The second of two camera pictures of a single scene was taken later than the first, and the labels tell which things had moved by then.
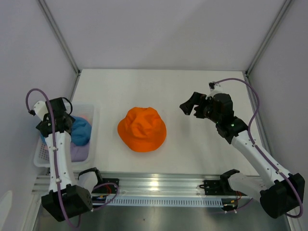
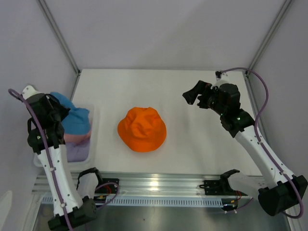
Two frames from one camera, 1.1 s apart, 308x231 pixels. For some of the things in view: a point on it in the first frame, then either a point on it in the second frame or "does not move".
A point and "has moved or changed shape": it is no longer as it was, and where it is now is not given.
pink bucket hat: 84,117 -> 73,138
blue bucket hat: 81,132 has moved or changed shape
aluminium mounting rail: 148,184 does not move
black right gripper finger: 200,111 -> 204,102
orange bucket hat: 143,129 does not move
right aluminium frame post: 286,5 does not move
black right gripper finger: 187,106 -> 200,88
